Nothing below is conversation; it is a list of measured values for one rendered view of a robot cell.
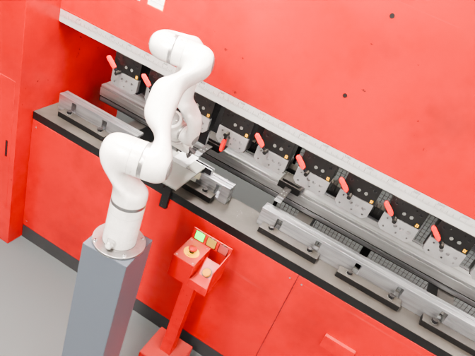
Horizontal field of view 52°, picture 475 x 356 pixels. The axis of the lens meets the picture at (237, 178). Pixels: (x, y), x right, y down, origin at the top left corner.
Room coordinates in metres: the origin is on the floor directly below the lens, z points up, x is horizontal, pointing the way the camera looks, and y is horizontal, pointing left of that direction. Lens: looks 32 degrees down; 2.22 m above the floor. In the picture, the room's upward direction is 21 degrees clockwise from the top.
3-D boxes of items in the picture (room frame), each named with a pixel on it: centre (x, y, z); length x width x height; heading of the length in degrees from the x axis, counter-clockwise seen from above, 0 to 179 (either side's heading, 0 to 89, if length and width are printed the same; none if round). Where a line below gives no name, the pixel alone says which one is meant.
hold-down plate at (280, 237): (1.81, -0.32, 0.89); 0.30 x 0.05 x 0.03; 75
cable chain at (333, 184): (2.20, -0.60, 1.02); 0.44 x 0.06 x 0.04; 75
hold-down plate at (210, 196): (1.96, 0.22, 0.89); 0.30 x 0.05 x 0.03; 75
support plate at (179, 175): (1.88, 0.28, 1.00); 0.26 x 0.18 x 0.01; 165
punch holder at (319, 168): (1.87, -0.31, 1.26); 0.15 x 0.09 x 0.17; 75
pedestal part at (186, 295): (1.63, 0.03, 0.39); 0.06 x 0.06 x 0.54; 75
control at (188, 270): (1.63, 0.03, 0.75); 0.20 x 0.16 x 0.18; 75
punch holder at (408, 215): (1.76, -0.69, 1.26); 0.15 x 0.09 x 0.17; 75
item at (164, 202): (1.84, 0.29, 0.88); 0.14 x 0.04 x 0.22; 165
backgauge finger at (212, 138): (2.17, 0.20, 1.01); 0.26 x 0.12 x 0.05; 165
